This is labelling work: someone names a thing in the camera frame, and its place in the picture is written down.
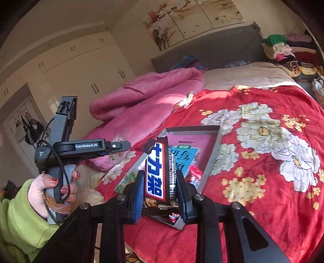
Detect round green label pastry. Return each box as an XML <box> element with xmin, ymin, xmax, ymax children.
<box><xmin>119</xmin><ymin>170</ymin><xmax>138</xmax><ymax>187</ymax></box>

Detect flower triptych wall painting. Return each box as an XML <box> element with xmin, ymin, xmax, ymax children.
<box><xmin>142</xmin><ymin>0</ymin><xmax>244</xmax><ymax>51</ymax></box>

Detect pink folded blanket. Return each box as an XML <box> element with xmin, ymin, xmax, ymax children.
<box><xmin>82</xmin><ymin>66</ymin><xmax>206</xmax><ymax>173</ymax></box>

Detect green sleeve forearm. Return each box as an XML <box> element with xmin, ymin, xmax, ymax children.
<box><xmin>1</xmin><ymin>179</ymin><xmax>58</xmax><ymax>262</ymax></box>

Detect grey bed headboard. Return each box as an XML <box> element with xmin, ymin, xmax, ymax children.
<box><xmin>151</xmin><ymin>23</ymin><xmax>268</xmax><ymax>73</ymax></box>

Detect grey tray pink printed bottom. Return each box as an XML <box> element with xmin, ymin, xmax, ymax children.
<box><xmin>114</xmin><ymin>125</ymin><xmax>224</xmax><ymax>231</ymax></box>

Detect stack of folded clothes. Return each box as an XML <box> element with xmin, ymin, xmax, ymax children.
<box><xmin>262</xmin><ymin>33</ymin><xmax>323</xmax><ymax>82</ymax></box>

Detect red panda snack packet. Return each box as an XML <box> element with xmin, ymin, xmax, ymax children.
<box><xmin>186</xmin><ymin>165</ymin><xmax>203</xmax><ymax>188</ymax></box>

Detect dark Snickers chocolate bar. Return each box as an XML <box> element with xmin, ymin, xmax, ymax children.
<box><xmin>142</xmin><ymin>136</ymin><xmax>178</xmax><ymax>216</ymax></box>

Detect beige bed sheet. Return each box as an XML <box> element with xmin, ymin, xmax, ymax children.
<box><xmin>203</xmin><ymin>62</ymin><xmax>298</xmax><ymax>90</ymax></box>

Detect white wardrobe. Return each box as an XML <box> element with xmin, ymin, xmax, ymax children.
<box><xmin>0</xmin><ymin>30</ymin><xmax>137</xmax><ymax>182</ymax></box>

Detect red floral quilt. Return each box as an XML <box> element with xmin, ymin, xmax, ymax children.
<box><xmin>95</xmin><ymin>85</ymin><xmax>324</xmax><ymax>263</ymax></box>

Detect blue patterned pillow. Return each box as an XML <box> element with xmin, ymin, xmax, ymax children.
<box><xmin>170</xmin><ymin>55</ymin><xmax>208</xmax><ymax>71</ymax></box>

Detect clear candy bag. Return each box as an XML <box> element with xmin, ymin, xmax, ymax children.
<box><xmin>107</xmin><ymin>136</ymin><xmax>129</xmax><ymax>165</ymax></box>

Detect floral basket with white bag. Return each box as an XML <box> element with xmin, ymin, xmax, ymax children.
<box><xmin>311</xmin><ymin>76</ymin><xmax>324</xmax><ymax>109</ymax></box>

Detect left hand red nails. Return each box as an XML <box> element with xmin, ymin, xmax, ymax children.
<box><xmin>28</xmin><ymin>170</ymin><xmax>80</xmax><ymax>219</ymax></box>

